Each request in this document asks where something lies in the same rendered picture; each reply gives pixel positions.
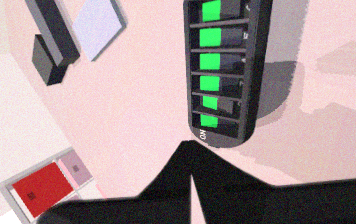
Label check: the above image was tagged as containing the pale lavender rectangular block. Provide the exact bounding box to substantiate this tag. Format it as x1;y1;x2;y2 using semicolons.
72;0;127;62

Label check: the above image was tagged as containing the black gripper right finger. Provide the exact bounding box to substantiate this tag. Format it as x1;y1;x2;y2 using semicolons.
189;140;356;224

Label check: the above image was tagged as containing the dark grey rectangular block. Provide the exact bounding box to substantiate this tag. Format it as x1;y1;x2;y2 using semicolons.
32;34;69;86

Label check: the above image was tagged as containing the dark grey rectangular bar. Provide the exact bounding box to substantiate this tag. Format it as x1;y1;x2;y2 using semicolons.
24;0;80;67

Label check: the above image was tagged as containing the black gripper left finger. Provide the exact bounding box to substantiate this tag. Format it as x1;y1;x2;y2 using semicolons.
36;140;192;224

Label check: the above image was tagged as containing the dark grey controller unit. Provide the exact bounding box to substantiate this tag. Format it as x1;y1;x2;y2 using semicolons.
183;0;273;149

